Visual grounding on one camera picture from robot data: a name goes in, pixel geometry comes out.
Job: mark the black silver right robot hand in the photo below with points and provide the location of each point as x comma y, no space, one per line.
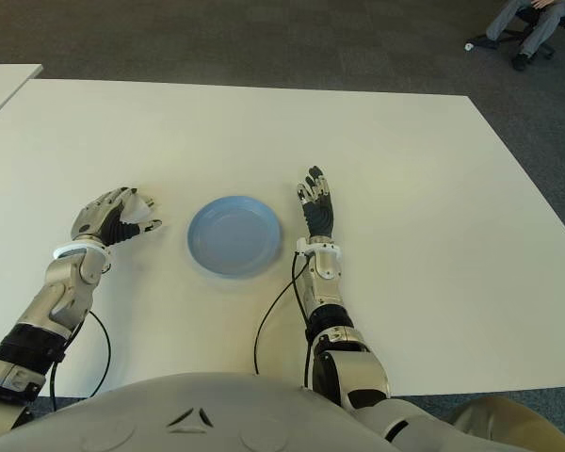
321,216

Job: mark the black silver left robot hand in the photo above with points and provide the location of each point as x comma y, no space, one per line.
96,216

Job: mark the white square charger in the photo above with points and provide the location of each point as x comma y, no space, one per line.
136,212

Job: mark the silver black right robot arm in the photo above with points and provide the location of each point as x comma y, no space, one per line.
353,372

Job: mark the blue round plate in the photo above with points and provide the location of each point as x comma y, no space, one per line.
235,235

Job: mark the white side table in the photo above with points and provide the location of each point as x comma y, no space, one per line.
0,85

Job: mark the grey robot torso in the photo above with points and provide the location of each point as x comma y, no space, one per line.
193,424

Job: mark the seated person in grey trousers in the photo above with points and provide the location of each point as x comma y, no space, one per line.
501,21

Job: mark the beige robot leg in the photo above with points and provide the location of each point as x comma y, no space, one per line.
499,424

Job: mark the black office chair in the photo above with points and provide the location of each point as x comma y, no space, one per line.
529,14

